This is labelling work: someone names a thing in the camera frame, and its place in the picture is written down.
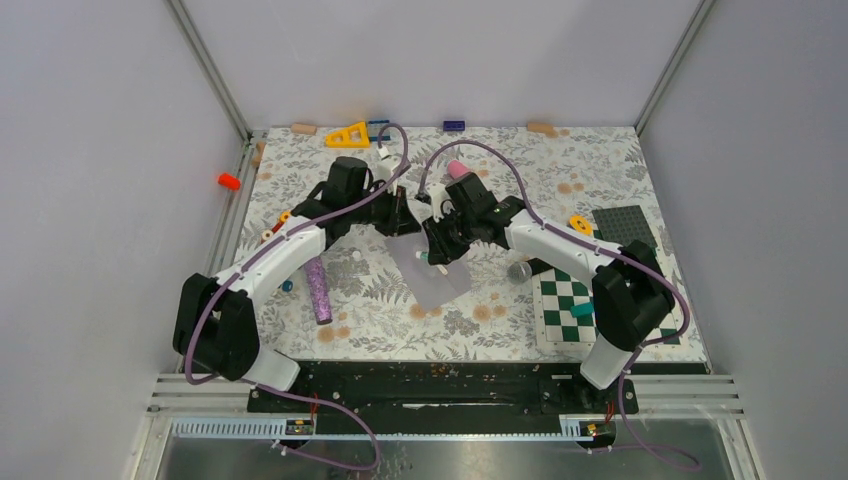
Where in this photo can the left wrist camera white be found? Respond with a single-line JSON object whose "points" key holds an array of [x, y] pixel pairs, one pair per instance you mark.
{"points": [[387, 166]]}

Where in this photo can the black microphone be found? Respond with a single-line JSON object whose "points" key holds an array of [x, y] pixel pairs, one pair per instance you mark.
{"points": [[522, 271]]}

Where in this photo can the purple glitter microphone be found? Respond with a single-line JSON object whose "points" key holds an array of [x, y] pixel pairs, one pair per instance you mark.
{"points": [[318, 290]]}

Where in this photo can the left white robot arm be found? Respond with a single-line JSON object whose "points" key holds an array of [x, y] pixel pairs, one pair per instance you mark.
{"points": [[216, 325]]}

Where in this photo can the wooden block right back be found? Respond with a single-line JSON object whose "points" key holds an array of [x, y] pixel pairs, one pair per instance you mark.
{"points": [[542, 128]]}

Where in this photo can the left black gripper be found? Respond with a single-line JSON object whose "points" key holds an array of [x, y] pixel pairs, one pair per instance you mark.
{"points": [[400, 219]]}

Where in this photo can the dark purple lego brick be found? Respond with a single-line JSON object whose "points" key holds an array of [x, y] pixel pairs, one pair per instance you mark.
{"points": [[453, 125]]}

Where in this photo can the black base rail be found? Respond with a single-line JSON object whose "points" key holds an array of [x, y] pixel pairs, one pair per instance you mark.
{"points": [[456, 397]]}

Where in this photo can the wooden block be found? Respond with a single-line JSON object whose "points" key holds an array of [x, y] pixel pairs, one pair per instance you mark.
{"points": [[303, 129], [542, 128]]}

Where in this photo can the teal block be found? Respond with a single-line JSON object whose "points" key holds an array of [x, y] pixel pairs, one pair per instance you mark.
{"points": [[582, 309]]}

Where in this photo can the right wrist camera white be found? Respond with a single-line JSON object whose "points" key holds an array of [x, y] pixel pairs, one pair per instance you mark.
{"points": [[438, 198]]}

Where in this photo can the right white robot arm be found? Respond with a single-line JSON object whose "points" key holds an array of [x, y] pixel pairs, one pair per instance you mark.
{"points": [[630, 295]]}

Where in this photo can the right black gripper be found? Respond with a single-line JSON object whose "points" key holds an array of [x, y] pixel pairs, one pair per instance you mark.
{"points": [[441, 250]]}

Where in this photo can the wooden block left back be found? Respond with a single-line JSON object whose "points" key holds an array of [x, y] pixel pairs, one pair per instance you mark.
{"points": [[303, 129]]}

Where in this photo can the yellow triangle toy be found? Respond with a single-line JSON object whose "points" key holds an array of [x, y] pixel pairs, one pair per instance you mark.
{"points": [[354, 136]]}

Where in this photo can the orange red cylinder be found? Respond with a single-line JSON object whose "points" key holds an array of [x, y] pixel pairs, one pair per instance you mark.
{"points": [[229, 182]]}

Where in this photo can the green white chessboard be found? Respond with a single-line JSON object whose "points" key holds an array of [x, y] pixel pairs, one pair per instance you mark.
{"points": [[554, 292]]}

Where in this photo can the colourful lego toy stack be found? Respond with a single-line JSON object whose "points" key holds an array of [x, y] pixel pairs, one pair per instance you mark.
{"points": [[268, 233]]}

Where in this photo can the floral table mat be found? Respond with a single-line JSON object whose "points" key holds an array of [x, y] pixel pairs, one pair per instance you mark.
{"points": [[375, 315]]}

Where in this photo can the blue grey lego brick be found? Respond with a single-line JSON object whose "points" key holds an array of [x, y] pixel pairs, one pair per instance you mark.
{"points": [[376, 131]]}

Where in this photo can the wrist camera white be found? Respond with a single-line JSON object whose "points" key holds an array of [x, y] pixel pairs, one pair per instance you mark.
{"points": [[438, 198], [387, 166]]}

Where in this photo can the pink toy microphone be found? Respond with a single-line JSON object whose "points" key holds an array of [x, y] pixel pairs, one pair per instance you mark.
{"points": [[457, 169]]}

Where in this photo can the lego toy on chessboard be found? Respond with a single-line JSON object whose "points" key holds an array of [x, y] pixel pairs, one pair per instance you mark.
{"points": [[581, 225]]}

